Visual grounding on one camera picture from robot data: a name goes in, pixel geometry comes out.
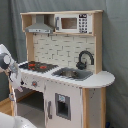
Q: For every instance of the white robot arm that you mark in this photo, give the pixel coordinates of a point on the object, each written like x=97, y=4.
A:
x=9, y=66

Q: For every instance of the wooden toy kitchen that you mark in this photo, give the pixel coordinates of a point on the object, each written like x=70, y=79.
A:
x=64, y=83

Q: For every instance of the grey toy sink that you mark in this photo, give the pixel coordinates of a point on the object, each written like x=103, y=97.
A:
x=72, y=74

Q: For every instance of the black stovetop red burners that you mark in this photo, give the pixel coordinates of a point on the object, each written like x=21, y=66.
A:
x=37, y=66

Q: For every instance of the right oven knob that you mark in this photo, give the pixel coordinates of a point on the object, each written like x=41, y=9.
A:
x=34, y=83

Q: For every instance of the white fridge door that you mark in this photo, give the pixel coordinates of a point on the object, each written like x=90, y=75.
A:
x=62, y=106

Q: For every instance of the toy microwave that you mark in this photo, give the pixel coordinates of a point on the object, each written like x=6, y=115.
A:
x=73, y=23

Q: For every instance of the grey range hood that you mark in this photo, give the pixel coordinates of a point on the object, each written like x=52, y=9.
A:
x=39, y=26

